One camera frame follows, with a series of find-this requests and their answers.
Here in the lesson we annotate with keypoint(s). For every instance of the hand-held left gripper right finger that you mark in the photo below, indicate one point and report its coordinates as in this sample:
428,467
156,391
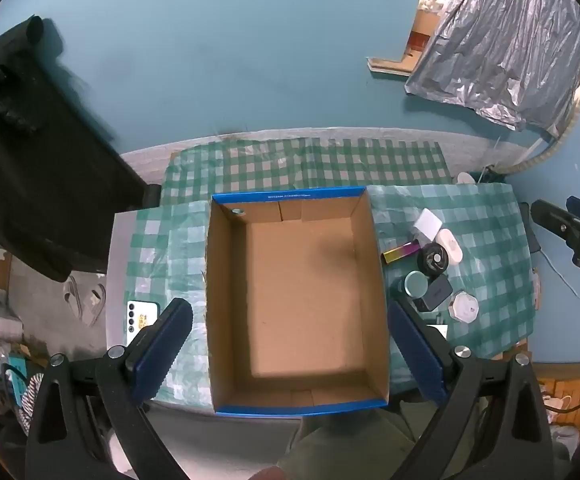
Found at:
415,355

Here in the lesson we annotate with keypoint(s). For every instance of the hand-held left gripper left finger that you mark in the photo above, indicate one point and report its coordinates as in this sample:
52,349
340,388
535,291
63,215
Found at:
162,350

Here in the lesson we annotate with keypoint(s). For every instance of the white wall charger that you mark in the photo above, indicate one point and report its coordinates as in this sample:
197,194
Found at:
439,334
429,224

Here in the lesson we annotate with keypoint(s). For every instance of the black power adapter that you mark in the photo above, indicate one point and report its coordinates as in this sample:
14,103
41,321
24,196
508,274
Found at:
439,292

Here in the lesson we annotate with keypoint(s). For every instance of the white octagonal container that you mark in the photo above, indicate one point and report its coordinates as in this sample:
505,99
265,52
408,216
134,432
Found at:
464,306

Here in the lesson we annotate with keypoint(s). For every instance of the teal round tin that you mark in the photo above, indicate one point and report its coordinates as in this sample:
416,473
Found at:
416,285

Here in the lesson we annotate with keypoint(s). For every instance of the black round fan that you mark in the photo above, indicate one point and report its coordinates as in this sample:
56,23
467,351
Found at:
432,260

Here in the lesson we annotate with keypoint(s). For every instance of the white earbuds case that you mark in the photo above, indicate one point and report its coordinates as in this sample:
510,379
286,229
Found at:
451,249

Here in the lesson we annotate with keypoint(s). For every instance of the blue rimmed cardboard box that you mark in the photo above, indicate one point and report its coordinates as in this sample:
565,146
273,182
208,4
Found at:
300,285

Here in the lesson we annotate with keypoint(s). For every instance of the white smartphone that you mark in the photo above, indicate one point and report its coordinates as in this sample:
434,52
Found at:
142,321

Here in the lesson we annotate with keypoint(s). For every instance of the teal checkered plastic sheet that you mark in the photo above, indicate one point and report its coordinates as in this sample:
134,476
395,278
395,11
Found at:
490,240

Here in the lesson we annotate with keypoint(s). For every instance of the small white round object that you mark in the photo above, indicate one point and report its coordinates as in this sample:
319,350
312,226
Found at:
465,178

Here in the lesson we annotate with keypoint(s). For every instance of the iridescent rainbow lighter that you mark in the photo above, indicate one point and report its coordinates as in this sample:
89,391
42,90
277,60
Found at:
400,253

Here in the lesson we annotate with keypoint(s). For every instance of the person's olive trousers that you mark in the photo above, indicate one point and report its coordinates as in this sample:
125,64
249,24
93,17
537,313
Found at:
350,445

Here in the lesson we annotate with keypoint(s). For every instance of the wooden slatted crate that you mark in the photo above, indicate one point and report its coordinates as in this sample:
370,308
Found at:
565,385

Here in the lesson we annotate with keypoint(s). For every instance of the striped cloth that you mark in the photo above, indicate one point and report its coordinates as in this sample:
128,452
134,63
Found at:
32,400

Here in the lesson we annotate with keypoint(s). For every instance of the silver foil sheet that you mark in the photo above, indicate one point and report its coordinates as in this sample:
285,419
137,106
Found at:
500,35

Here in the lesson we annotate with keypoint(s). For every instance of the green checkered tablecloth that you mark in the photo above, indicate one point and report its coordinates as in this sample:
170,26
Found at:
320,165

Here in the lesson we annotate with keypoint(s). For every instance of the black hanging cloth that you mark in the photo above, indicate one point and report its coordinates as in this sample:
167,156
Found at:
45,160

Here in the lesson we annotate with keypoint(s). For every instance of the wooden board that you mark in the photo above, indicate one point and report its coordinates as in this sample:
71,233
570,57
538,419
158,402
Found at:
390,66

